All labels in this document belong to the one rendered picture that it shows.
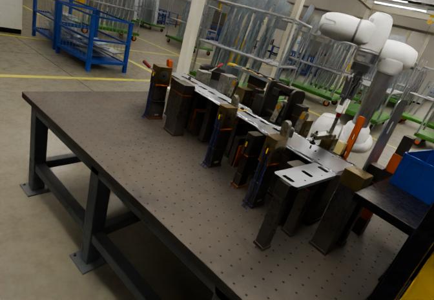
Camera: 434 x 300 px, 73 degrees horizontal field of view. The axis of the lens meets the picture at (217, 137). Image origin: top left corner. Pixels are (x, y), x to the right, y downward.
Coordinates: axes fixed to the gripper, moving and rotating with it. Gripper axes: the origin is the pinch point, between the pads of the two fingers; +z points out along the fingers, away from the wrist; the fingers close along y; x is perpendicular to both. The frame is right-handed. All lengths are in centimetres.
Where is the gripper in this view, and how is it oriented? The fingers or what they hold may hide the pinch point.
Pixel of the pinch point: (342, 105)
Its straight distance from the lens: 151.1
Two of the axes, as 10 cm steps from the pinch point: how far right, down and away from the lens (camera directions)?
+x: 6.2, 4.4, -6.5
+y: -7.3, 0.3, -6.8
